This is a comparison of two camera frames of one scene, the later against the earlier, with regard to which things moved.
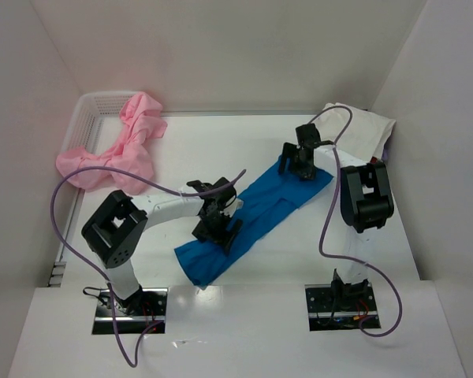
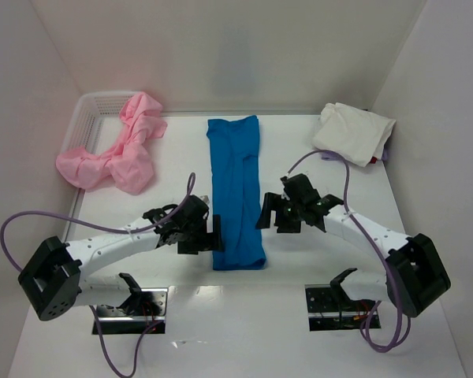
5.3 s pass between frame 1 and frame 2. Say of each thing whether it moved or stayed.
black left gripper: moved
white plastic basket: stayed
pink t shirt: stayed
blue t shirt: moved
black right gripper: moved
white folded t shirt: stayed
